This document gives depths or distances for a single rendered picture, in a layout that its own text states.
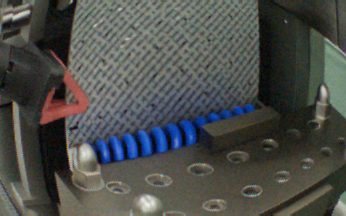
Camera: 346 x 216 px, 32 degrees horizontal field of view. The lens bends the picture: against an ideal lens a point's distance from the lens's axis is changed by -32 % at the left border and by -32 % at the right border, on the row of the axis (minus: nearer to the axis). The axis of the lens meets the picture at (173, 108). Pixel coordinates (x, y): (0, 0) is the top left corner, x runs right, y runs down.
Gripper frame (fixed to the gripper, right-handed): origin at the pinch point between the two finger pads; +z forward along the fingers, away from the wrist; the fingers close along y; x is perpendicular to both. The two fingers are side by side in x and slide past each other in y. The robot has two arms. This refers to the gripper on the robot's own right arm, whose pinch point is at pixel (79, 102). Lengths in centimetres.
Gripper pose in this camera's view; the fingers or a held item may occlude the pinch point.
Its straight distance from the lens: 75.7
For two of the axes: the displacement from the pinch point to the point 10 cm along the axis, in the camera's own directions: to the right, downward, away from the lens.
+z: 7.0, 2.7, 6.6
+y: 5.3, 4.1, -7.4
